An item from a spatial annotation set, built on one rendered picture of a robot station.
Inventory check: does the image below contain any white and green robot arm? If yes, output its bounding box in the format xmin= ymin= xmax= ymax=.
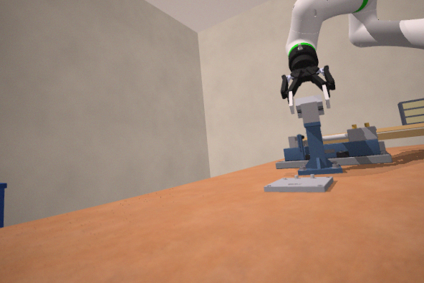
xmin=286 ymin=0 xmax=424 ymax=71

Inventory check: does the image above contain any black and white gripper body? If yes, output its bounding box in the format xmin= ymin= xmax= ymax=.
xmin=290 ymin=54 xmax=319 ymax=83

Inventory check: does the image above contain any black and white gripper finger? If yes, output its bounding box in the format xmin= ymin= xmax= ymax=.
xmin=306 ymin=65 xmax=335 ymax=109
xmin=281 ymin=69 xmax=302 ymax=114

